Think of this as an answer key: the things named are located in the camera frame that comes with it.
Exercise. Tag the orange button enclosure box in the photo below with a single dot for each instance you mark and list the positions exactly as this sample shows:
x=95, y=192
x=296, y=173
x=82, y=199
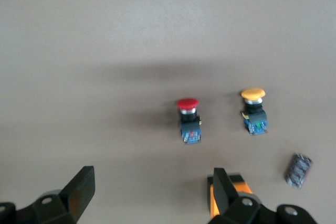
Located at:
x=242, y=186

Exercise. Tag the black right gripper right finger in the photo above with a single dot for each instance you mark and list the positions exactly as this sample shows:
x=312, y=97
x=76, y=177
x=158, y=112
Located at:
x=223, y=192

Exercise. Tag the yellow mushroom push button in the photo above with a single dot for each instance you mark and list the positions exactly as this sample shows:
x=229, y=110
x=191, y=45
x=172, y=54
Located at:
x=254, y=120

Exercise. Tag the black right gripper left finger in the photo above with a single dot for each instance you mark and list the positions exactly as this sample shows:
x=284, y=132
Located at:
x=78, y=195

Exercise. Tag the red mushroom push button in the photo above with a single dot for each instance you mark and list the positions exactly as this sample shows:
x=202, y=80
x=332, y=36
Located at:
x=190, y=127

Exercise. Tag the black cylindrical capacitor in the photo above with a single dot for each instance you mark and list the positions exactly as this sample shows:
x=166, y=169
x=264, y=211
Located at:
x=298, y=170

